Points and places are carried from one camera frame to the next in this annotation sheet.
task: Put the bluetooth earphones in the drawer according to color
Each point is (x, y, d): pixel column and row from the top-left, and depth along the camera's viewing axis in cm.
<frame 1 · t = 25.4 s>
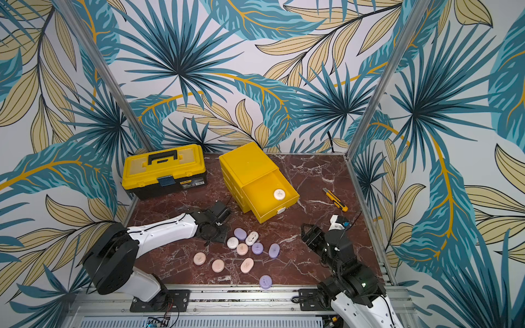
left hand: (219, 238, 86), fingers open
right hand: (305, 229, 72), fingers open
yellow black plastic toolbox: (152, 174, 91), point 16 cm above the table
yellow plastic drawer cabinet: (251, 178, 83), point 23 cm above the table
yellow top drawer: (270, 195, 88), point 15 cm above the table
yellow black utility knife: (335, 199, 102), on the table
white round earphone case: (279, 194, 85), point 17 cm above the table
white round earphone case 2: (232, 242, 87), point 2 cm above the table
white oval earphone case: (251, 238, 89), point 2 cm above the table
purple round earphone case: (240, 234, 89), point 2 cm above the table
purple round earphone case 2: (257, 248, 86), point 2 cm above the table
purple oval earphone case: (274, 250, 85), point 2 cm above the table
purple round earphone case 3: (265, 281, 78), point 2 cm above the table
pink round earphone case: (242, 249, 85), point 2 cm above the table
pink round earphone case 2: (199, 258, 83), point 2 cm above the table
pink round earphone case 3: (217, 265, 82), point 2 cm above the table
pink oval earphone case: (247, 265, 81), point 2 cm above the table

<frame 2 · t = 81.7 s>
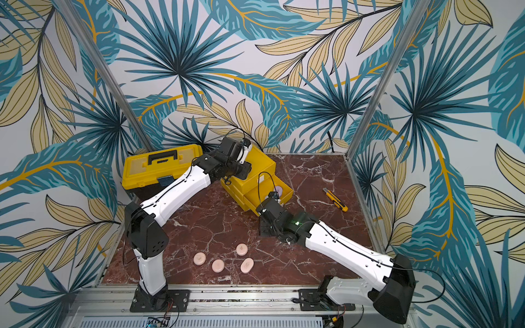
left hand: (245, 169, 84), fingers open
right hand: (262, 223, 75), fingers open
purple oval earphone case: (279, 190, 94), point 11 cm above the table
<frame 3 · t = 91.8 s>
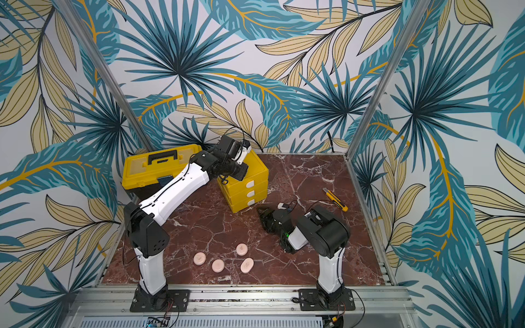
left hand: (242, 172, 83), fingers closed
right hand: (255, 209, 93), fingers open
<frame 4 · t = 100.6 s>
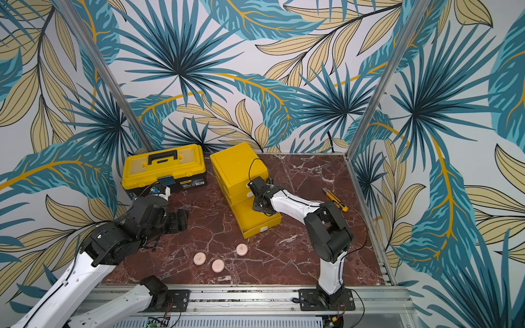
left hand: (176, 218, 68), fingers open
right hand: (260, 205, 94), fingers open
yellow bottom drawer: (252, 222, 93), point 3 cm above the table
